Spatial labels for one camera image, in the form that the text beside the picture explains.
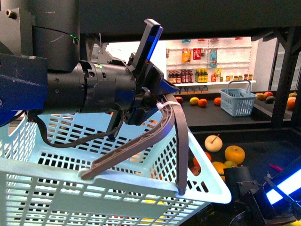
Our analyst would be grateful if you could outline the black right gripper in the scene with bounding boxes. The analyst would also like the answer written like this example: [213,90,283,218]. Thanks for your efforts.
[224,166,301,226]

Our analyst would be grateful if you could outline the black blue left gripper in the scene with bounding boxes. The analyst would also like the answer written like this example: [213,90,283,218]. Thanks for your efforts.
[81,18,189,194]

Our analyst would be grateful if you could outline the light blue plastic basket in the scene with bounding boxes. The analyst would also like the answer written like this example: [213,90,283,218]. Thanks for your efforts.
[0,112,231,226]

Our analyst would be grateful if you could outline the black metal shelf rack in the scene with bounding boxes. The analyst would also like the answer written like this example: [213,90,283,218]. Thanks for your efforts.
[79,0,301,128]

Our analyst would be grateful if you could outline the pale yellow apple with stem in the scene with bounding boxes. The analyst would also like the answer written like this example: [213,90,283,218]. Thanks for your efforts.
[205,135,223,153]

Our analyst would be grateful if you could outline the red chili pepper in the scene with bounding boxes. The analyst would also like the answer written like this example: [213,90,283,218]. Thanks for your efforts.
[269,164,284,172]

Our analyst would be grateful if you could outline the yellow orange apple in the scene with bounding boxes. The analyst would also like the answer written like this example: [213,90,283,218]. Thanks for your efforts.
[224,145,246,165]

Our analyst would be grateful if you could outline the small blue background basket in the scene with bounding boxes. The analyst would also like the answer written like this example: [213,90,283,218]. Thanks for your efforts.
[219,80,257,117]

